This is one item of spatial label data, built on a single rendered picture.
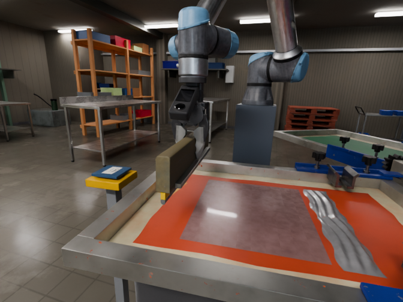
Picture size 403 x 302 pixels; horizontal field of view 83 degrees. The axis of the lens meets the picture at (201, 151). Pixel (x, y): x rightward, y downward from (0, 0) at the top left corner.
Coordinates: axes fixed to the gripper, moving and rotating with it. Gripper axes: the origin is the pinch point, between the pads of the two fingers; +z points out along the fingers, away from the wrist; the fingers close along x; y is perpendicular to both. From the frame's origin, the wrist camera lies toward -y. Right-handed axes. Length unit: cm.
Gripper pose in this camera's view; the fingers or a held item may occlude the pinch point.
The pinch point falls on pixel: (189, 154)
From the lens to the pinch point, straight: 61.5
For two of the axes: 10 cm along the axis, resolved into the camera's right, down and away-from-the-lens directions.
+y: 2.2, -2.6, 9.4
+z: -0.3, 9.6, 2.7
